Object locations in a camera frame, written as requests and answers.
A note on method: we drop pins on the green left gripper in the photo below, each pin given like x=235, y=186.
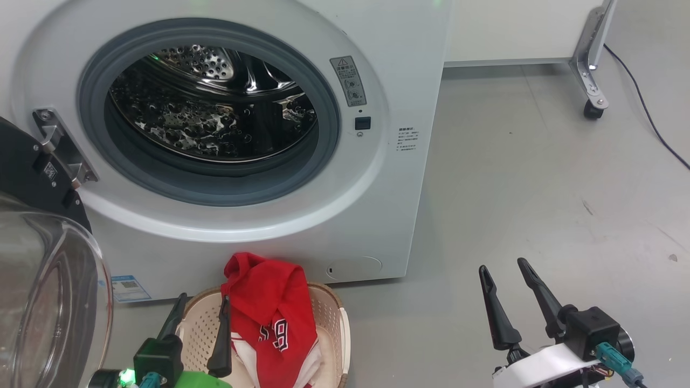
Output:
x=202, y=380

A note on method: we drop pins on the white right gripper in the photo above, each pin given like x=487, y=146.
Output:
x=539, y=369

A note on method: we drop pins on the red sports jersey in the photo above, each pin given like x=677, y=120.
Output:
x=269, y=302

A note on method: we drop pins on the black washing machine door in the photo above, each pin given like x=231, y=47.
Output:
x=48, y=302

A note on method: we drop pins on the cream perforated laundry basket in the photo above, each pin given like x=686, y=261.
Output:
x=331, y=328

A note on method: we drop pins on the white front-load washing machine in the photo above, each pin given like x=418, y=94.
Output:
x=388, y=215

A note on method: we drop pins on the metal door hinge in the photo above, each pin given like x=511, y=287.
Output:
x=62, y=145

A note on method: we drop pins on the black door lock slot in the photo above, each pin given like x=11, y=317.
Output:
x=363, y=123

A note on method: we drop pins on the blue energy label sticker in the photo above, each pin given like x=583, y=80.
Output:
x=131, y=289

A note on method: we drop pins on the metal cart leg with caster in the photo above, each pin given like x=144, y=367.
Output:
x=590, y=64

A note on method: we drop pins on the white cabinet panel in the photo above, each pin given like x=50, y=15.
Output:
x=512, y=27

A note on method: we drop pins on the grey warning sticker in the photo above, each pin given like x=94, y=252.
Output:
x=349, y=81

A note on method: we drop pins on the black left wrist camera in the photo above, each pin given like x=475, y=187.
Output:
x=159, y=358

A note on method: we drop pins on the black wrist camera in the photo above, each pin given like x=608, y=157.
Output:
x=159, y=358
x=593, y=328

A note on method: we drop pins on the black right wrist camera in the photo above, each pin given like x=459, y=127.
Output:
x=593, y=328

